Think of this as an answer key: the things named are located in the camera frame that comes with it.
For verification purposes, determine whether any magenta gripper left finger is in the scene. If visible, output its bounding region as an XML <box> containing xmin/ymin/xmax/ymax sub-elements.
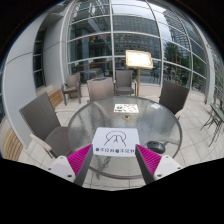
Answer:
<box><xmin>47</xmin><ymin>144</ymin><xmax>94</xmax><ymax>187</ymax></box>

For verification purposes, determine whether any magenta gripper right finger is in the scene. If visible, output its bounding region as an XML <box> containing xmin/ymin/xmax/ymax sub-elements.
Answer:
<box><xmin>134</xmin><ymin>143</ymin><xmax>183</xmax><ymax>185</ymax></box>

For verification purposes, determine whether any black computer mouse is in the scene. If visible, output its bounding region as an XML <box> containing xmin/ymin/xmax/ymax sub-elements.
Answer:
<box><xmin>147</xmin><ymin>141</ymin><xmax>165</xmax><ymax>154</ymax></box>

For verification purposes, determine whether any white printed mouse pad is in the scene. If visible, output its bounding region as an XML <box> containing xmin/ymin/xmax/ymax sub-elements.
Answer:
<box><xmin>92</xmin><ymin>127</ymin><xmax>140</xmax><ymax>157</ymax></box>

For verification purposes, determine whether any round glass table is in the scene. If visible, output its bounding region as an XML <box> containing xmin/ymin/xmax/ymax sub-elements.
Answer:
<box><xmin>67</xmin><ymin>95</ymin><xmax>183</xmax><ymax>181</ymax></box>

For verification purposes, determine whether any colourful menu card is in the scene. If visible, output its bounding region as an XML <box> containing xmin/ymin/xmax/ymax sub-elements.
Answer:
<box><xmin>114</xmin><ymin>104</ymin><xmax>139</xmax><ymax>113</ymax></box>

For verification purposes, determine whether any grey wicker chair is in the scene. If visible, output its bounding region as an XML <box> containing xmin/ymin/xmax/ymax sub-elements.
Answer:
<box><xmin>87</xmin><ymin>77</ymin><xmax>114</xmax><ymax>102</ymax></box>
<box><xmin>19</xmin><ymin>93</ymin><xmax>72</xmax><ymax>158</ymax></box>
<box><xmin>61</xmin><ymin>72</ymin><xmax>82</xmax><ymax>104</ymax></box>
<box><xmin>115</xmin><ymin>70</ymin><xmax>136</xmax><ymax>95</ymax></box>

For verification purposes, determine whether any dark wicker chair right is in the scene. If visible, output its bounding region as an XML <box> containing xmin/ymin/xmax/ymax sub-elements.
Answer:
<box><xmin>159</xmin><ymin>80</ymin><xmax>189</xmax><ymax>119</ymax></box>

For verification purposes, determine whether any wooden bench left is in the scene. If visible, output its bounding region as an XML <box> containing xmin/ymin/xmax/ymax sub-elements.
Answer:
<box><xmin>0</xmin><ymin>118</ymin><xmax>23</xmax><ymax>161</ymax></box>

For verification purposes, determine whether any grey wicker chair far left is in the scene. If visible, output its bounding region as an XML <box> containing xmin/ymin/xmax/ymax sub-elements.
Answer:
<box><xmin>61</xmin><ymin>72</ymin><xmax>82</xmax><ymax>104</ymax></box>

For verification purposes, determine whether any grey wicker chair back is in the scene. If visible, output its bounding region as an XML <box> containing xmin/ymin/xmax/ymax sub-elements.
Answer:
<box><xmin>87</xmin><ymin>77</ymin><xmax>114</xmax><ymax>102</ymax></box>

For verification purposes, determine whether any grey wicker chair far centre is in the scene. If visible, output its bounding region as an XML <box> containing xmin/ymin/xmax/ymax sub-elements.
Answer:
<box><xmin>115</xmin><ymin>70</ymin><xmax>136</xmax><ymax>95</ymax></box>

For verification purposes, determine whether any metal folding table right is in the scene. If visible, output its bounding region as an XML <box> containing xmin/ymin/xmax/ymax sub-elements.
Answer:
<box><xmin>202</xmin><ymin>103</ymin><xmax>224</xmax><ymax>145</ymax></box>

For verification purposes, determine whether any wooden menu stand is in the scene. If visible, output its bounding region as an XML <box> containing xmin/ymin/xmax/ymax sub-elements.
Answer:
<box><xmin>124</xmin><ymin>49</ymin><xmax>155</xmax><ymax>98</ymax></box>

